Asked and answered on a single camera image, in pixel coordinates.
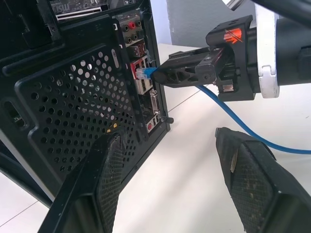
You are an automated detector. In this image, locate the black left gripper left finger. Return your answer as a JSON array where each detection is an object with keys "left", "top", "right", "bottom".
[{"left": 37, "top": 133, "right": 126, "bottom": 233}]

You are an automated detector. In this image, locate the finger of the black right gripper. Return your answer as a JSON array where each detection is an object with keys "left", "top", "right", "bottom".
[
  {"left": 168, "top": 47, "right": 215, "bottom": 62},
  {"left": 151, "top": 53, "right": 217, "bottom": 88}
]

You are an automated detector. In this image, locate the black computer tower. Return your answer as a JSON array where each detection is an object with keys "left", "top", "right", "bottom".
[{"left": 0, "top": 0, "right": 174, "bottom": 210}]

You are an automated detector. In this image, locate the blue ethernet cable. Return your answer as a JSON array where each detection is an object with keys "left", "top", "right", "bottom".
[{"left": 135, "top": 67, "right": 311, "bottom": 155}]

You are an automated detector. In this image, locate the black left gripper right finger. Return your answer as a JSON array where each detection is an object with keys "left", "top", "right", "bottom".
[{"left": 214, "top": 126, "right": 311, "bottom": 233}]

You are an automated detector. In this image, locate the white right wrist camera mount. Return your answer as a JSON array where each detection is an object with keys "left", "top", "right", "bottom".
[{"left": 251, "top": 3, "right": 281, "bottom": 99}]

